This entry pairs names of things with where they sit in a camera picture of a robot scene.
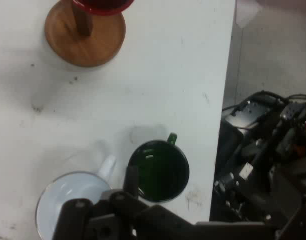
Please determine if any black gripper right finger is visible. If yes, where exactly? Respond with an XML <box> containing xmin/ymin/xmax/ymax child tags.
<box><xmin>142</xmin><ymin>204</ymin><xmax>278</xmax><ymax>240</ymax></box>

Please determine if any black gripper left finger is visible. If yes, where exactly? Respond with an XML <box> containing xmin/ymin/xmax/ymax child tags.
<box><xmin>52</xmin><ymin>164</ymin><xmax>143</xmax><ymax>240</ymax></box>

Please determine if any red enamel mug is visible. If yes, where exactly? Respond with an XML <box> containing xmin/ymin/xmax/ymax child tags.
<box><xmin>72</xmin><ymin>0</ymin><xmax>135</xmax><ymax>15</ymax></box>

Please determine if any white enamel mug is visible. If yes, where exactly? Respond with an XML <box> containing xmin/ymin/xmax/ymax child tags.
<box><xmin>35</xmin><ymin>154</ymin><xmax>118</xmax><ymax>240</ymax></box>

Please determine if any dark green enamel mug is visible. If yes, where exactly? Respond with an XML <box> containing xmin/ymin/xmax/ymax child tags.
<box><xmin>127</xmin><ymin>132</ymin><xmax>190</xmax><ymax>204</ymax></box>

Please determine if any wooden mug stand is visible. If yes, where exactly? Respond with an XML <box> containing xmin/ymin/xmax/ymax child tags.
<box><xmin>44</xmin><ymin>0</ymin><xmax>126</xmax><ymax>68</ymax></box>

